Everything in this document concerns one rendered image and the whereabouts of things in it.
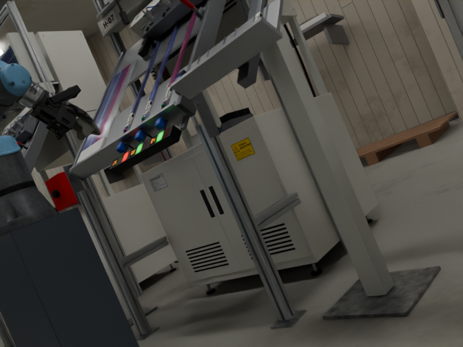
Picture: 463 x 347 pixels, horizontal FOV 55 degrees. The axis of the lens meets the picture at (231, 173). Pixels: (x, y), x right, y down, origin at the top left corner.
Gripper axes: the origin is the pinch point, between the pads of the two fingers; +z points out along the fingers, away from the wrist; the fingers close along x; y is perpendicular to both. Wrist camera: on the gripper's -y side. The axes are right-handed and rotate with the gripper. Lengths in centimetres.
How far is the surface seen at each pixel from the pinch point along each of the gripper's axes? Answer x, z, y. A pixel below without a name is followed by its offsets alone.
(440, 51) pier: 20, 272, -290
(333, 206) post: 59, 48, 20
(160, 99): 16.2, 9.6, -12.9
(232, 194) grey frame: 35, 33, 18
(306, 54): 30, 63, -77
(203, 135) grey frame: 33.4, 18.6, 4.4
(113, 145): -5.0, 8.8, -1.9
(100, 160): -17.6, 11.0, -2.1
